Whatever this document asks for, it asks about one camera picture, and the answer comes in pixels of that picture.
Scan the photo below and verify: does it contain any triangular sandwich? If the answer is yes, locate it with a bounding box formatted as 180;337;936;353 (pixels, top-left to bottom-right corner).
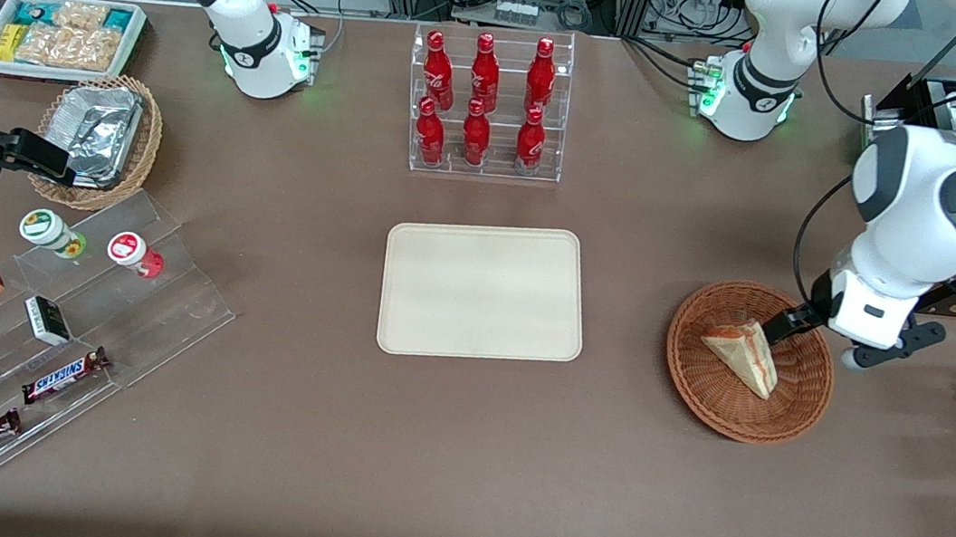
693;312;787;403

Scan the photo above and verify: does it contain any round brown wicker basket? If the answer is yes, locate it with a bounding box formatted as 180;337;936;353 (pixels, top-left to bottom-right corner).
656;273;846;454

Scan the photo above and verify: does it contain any light wicker basket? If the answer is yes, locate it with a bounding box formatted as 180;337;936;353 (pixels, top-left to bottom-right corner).
24;65;169;219

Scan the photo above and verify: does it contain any cream plastic tray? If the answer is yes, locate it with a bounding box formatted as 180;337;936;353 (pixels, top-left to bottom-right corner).
373;208;597;379

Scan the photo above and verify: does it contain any aluminium foil container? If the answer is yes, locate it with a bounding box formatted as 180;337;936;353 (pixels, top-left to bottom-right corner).
42;80;147;193

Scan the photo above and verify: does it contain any green label cup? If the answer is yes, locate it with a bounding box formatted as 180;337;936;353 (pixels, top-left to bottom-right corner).
15;206;91;262

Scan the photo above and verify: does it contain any large clear cracker bag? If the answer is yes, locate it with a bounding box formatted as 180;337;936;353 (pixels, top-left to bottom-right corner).
14;18;126;76

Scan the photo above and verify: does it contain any red label cup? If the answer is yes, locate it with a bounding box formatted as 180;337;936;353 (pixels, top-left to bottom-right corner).
104;230;168;281

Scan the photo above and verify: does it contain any white rectangular snack bin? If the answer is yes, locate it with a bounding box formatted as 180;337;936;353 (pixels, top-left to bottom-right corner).
0;0;149;93

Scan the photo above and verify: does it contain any small clear cracker bag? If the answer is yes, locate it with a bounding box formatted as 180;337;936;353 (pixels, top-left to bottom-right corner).
52;0;110;35

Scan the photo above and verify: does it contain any small black box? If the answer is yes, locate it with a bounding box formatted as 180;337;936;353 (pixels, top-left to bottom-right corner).
20;294;76;348

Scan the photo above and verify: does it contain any clear acrylic stepped shelf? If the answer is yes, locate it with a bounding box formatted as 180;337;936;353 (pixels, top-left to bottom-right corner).
0;171;251;522

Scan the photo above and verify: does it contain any red cola bottle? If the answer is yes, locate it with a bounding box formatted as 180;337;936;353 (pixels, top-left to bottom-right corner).
512;105;550;177
412;95;451;168
466;31;506;115
418;29;462;111
458;98;496;168
522;35;561;119

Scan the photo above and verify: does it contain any clear acrylic bottle rack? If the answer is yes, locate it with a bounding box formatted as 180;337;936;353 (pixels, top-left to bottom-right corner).
397;14;578;190

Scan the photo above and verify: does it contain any white power strip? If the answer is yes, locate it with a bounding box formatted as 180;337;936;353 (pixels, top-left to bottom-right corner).
492;0;540;27

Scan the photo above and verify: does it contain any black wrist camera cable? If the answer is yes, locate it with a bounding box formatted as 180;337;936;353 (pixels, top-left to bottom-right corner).
786;167;860;312

